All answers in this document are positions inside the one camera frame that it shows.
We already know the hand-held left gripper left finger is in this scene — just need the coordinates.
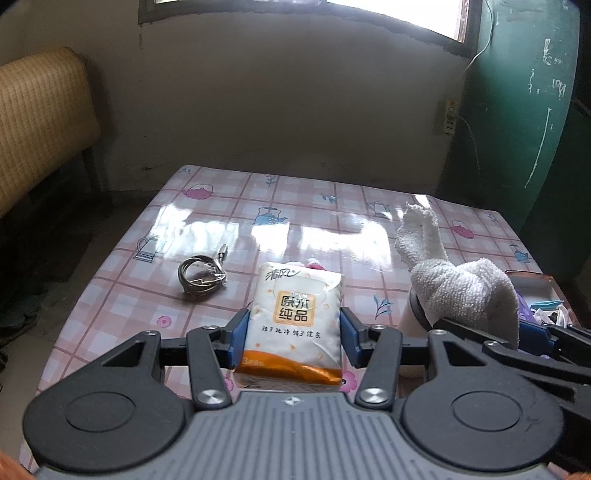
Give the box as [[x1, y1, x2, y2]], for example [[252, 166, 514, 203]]
[[99, 308, 251, 411]]

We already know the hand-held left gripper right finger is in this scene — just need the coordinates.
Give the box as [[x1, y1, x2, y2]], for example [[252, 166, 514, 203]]
[[339, 306, 491, 409]]

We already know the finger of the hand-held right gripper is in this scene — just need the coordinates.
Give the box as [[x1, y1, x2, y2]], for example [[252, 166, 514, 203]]
[[429, 318, 591, 393], [518, 320, 591, 366]]

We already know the white tissue packet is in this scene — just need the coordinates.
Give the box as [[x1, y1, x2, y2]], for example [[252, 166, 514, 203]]
[[233, 261, 346, 386]]

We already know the brown box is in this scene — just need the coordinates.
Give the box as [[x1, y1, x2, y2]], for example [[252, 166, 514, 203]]
[[505, 269, 572, 325]]

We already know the white towel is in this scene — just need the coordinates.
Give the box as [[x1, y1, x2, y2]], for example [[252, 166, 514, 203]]
[[394, 194, 520, 349]]

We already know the purple box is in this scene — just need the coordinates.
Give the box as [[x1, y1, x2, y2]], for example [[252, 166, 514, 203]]
[[515, 287, 537, 323]]

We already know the paper cup with black lid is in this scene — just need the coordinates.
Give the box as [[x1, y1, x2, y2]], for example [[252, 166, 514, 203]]
[[399, 285, 437, 334]]

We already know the green door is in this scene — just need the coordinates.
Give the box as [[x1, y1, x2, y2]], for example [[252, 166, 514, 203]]
[[436, 0, 591, 278]]

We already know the woven bamboo chair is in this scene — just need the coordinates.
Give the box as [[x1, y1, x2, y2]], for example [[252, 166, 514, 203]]
[[0, 46, 103, 217]]

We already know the coiled silver cable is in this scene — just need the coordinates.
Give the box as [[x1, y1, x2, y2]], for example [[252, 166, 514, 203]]
[[178, 244, 230, 294]]

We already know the thin white wall cable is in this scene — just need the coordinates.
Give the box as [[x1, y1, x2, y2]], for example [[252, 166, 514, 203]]
[[455, 0, 496, 195]]

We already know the wall socket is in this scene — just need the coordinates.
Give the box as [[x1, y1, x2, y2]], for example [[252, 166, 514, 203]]
[[442, 98, 460, 136]]

